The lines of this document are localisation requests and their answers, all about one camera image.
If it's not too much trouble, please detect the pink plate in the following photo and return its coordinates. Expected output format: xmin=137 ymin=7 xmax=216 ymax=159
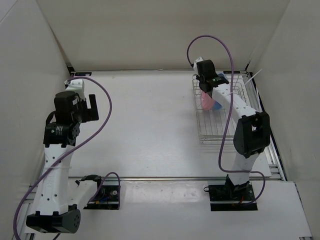
xmin=200 ymin=91 xmax=216 ymax=111

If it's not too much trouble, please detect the blue plate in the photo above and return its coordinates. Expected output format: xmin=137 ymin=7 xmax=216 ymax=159
xmin=212 ymin=73 xmax=230 ymax=110

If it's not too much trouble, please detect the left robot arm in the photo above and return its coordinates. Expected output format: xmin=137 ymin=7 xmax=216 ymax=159
xmin=26 ymin=91 xmax=105 ymax=234

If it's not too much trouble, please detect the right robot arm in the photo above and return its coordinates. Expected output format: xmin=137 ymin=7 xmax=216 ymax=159
xmin=193 ymin=57 xmax=271 ymax=200

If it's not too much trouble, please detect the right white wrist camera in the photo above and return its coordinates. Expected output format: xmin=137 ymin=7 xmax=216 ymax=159
xmin=191 ymin=56 xmax=204 ymax=70

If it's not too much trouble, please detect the wire dish rack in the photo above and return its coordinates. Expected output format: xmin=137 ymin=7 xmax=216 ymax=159
xmin=192 ymin=71 xmax=251 ymax=142

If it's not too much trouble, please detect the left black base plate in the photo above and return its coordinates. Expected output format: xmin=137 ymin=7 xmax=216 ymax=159
xmin=84 ymin=185 xmax=121 ymax=210

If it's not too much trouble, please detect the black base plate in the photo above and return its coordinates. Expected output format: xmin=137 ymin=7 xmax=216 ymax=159
xmin=84 ymin=185 xmax=121 ymax=210
xmin=203 ymin=184 xmax=258 ymax=212

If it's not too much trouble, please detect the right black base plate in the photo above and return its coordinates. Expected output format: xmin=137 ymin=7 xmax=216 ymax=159
xmin=203 ymin=184 xmax=258 ymax=212

